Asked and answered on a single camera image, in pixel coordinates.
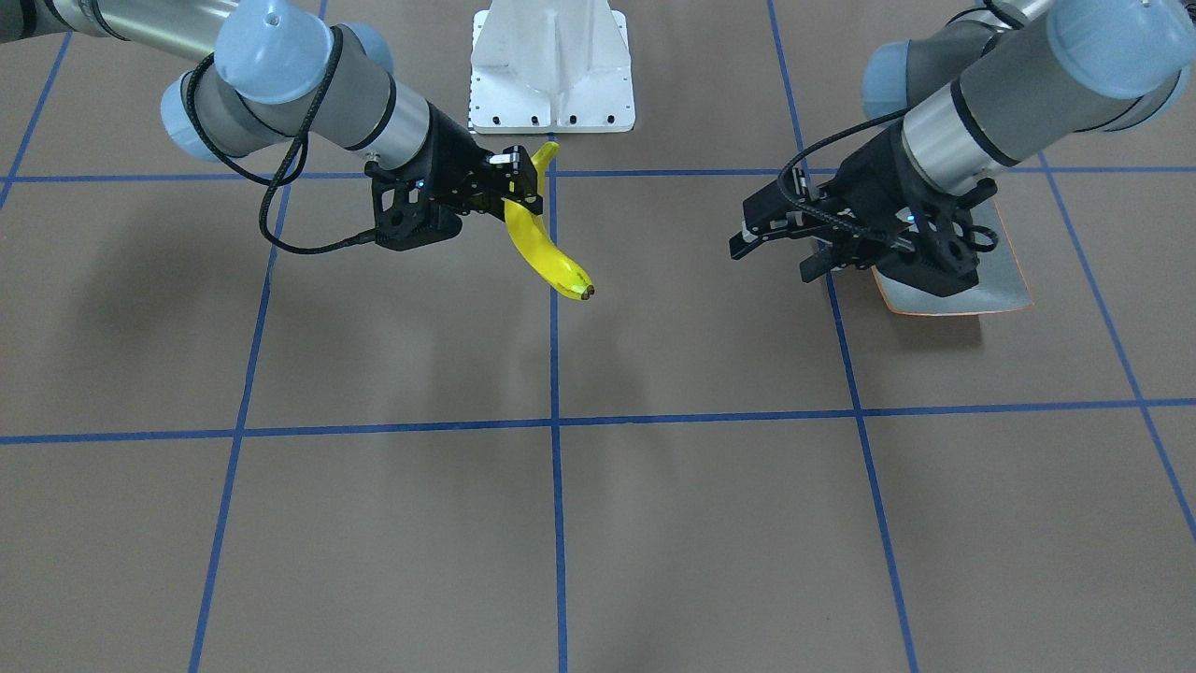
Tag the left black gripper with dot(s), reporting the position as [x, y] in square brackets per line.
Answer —
[874, 180]

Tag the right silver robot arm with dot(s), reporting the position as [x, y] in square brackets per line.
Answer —
[267, 72]

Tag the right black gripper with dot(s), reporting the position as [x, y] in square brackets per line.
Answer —
[455, 157]

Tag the grey square plate orange rim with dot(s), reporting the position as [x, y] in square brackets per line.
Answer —
[1001, 288]

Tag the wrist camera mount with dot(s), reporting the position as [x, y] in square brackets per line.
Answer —
[404, 214]
[946, 241]

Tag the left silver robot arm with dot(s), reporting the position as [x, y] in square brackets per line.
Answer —
[991, 89]

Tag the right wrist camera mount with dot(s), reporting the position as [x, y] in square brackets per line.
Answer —
[404, 214]

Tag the white camera mast base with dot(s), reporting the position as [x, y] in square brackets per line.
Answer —
[540, 67]

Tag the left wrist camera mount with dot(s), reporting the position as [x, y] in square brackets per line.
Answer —
[946, 241]

